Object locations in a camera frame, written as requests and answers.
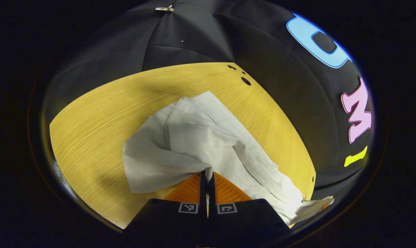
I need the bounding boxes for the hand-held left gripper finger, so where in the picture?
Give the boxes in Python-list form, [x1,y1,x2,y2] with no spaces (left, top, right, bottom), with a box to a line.
[207,171,293,248]
[123,171,207,248]

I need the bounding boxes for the white jeans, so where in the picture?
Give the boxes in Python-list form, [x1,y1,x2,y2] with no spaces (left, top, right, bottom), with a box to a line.
[122,91,335,226]

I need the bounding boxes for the black backdrop cloth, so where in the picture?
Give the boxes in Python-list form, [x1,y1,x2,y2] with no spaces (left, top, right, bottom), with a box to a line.
[44,0,376,192]

